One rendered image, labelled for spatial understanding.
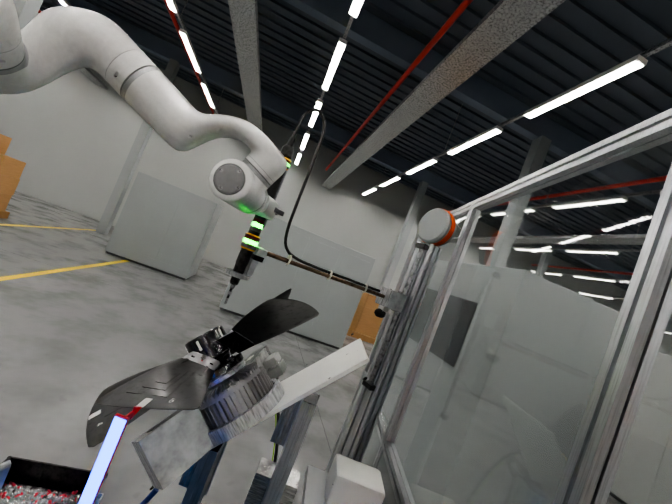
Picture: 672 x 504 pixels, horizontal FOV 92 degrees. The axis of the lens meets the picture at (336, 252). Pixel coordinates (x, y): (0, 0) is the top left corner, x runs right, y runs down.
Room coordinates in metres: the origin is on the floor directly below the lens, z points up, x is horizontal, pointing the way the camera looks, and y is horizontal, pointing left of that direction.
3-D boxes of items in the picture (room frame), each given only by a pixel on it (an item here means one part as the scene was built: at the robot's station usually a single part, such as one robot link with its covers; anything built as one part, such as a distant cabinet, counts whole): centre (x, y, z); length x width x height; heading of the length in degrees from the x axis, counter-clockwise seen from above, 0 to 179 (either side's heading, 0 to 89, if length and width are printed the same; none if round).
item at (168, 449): (0.88, 0.21, 0.98); 0.20 x 0.16 x 0.20; 90
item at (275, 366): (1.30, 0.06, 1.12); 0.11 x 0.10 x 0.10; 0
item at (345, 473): (1.12, -0.34, 0.92); 0.17 x 0.16 x 0.11; 90
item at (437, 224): (1.34, -0.35, 1.88); 0.17 x 0.15 x 0.16; 0
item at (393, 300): (1.29, -0.28, 1.53); 0.10 x 0.07 x 0.08; 125
